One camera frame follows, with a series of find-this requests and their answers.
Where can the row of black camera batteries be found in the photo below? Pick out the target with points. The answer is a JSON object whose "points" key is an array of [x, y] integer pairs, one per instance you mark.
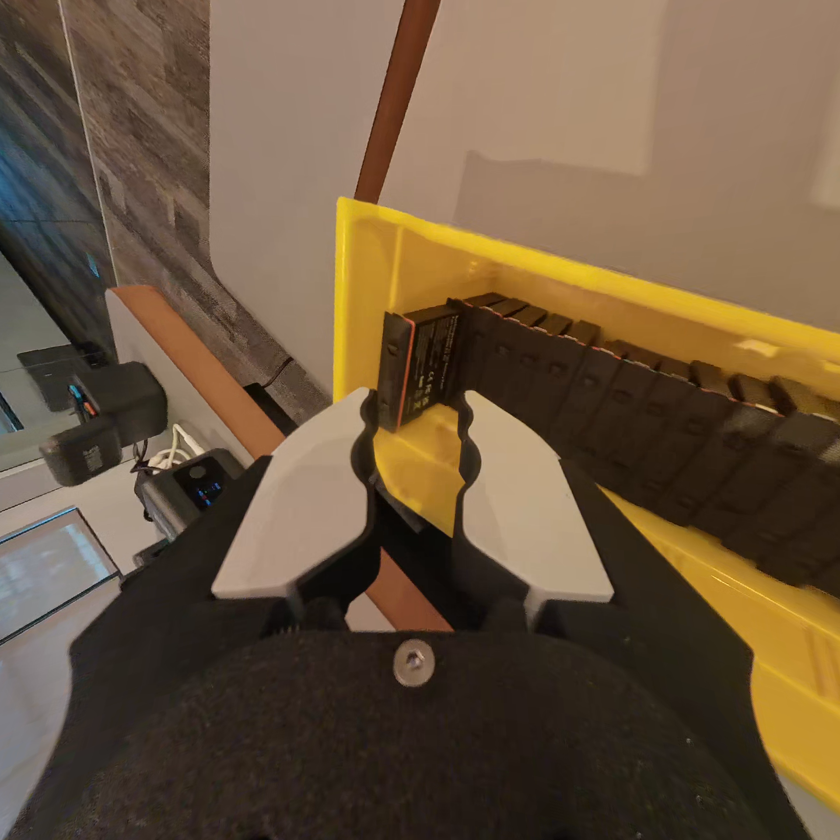
{"points": [[656, 420]]}

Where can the yellow plastic bin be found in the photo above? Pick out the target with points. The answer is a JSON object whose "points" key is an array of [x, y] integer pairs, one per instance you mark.
{"points": [[525, 263]]}

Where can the black battery charging case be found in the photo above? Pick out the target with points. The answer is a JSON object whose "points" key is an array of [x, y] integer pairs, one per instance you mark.
{"points": [[197, 486]]}

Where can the black camera battery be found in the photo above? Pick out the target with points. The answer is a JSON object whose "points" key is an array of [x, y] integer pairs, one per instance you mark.
{"points": [[420, 365]]}

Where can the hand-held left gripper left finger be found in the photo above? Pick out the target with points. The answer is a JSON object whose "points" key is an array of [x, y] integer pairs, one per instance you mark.
{"points": [[295, 525]]}

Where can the dark desk device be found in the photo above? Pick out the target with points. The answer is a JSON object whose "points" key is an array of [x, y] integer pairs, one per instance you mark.
{"points": [[112, 420]]}

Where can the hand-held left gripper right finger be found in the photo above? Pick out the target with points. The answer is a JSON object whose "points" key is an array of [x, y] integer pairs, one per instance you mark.
{"points": [[532, 525]]}

